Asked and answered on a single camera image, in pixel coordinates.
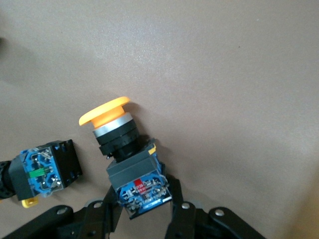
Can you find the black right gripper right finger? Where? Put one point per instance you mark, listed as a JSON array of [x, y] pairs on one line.
[[184, 221]]

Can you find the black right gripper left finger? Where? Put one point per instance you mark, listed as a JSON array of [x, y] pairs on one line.
[[99, 219]]

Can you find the yellow mushroom push button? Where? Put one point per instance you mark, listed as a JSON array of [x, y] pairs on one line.
[[129, 171], [49, 171]]

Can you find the brown table cover mat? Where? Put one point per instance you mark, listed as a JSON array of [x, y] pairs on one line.
[[199, 74]]

